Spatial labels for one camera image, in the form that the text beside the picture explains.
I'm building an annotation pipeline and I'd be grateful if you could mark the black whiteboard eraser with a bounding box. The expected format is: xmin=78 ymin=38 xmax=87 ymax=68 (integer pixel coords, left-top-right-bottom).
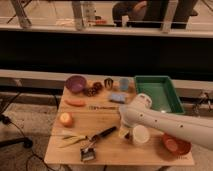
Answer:
xmin=123 ymin=131 xmax=132 ymax=140

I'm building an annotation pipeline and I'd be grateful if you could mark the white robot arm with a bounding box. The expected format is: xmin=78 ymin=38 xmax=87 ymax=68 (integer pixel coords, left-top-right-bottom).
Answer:
xmin=119 ymin=93 xmax=213 ymax=150

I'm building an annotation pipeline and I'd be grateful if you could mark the purple bowl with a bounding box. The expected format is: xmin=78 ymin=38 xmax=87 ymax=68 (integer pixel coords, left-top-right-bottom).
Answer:
xmin=65 ymin=75 xmax=87 ymax=93

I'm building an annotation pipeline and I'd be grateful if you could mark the red bowl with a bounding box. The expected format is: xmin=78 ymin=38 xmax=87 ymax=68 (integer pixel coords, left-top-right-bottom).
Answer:
xmin=162 ymin=134 xmax=191 ymax=156

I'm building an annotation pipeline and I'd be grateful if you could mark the small metal cup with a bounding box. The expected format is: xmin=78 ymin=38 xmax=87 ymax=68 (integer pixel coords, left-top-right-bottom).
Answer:
xmin=104 ymin=78 xmax=113 ymax=90

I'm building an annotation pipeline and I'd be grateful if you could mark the dark brown pine cone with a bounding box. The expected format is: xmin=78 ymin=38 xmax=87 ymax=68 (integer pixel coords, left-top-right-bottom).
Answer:
xmin=93 ymin=82 xmax=103 ymax=91

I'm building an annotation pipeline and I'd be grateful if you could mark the blue sponge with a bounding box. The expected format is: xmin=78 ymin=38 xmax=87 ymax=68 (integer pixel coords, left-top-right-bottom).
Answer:
xmin=108 ymin=93 xmax=126 ymax=104

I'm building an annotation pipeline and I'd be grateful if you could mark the blue plastic cup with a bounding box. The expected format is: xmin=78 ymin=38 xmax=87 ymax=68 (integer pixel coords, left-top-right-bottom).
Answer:
xmin=119 ymin=78 xmax=130 ymax=91

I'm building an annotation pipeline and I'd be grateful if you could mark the orange carrot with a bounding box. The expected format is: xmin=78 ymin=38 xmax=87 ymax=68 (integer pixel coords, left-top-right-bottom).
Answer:
xmin=65 ymin=100 xmax=86 ymax=107

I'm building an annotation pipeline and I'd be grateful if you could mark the red yellow apple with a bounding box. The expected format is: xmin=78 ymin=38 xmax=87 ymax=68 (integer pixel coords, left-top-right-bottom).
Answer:
xmin=59 ymin=113 xmax=73 ymax=127

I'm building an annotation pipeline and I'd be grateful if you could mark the white plastic cup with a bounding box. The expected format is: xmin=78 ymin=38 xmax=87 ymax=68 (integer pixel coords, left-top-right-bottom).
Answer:
xmin=132 ymin=125 xmax=150 ymax=146

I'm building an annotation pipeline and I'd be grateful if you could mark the green plastic tray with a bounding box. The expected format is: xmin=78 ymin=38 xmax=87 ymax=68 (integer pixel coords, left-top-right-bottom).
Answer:
xmin=134 ymin=75 xmax=185 ymax=115

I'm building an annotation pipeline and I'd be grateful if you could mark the black binder clip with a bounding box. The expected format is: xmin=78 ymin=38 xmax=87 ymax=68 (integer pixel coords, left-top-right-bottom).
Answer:
xmin=80 ymin=143 xmax=96 ymax=162

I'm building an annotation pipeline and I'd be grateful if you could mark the seated person in background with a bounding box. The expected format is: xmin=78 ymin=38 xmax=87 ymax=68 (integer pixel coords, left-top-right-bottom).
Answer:
xmin=112 ymin=0 xmax=198 ymax=29

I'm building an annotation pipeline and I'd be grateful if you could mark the metal table leg middle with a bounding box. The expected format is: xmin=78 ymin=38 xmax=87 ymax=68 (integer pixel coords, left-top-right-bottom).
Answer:
xmin=71 ymin=1 xmax=84 ymax=31

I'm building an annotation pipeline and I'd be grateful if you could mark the metal table leg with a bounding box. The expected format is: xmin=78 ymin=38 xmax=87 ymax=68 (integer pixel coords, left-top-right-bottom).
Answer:
xmin=71 ymin=1 xmax=84 ymax=31
xmin=161 ymin=0 xmax=178 ymax=33
xmin=10 ymin=0 xmax=31 ymax=29

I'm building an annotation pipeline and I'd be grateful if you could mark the metal table leg right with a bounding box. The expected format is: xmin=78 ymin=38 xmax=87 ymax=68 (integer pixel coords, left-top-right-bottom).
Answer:
xmin=161 ymin=0 xmax=178 ymax=33

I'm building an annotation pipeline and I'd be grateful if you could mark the metal table leg left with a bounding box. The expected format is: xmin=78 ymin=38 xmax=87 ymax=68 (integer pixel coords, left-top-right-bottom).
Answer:
xmin=10 ymin=0 xmax=31 ymax=29

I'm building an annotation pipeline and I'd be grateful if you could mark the black cable on floor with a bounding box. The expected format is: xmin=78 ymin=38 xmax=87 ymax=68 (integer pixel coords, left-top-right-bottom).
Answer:
xmin=0 ymin=93 xmax=58 ymax=171

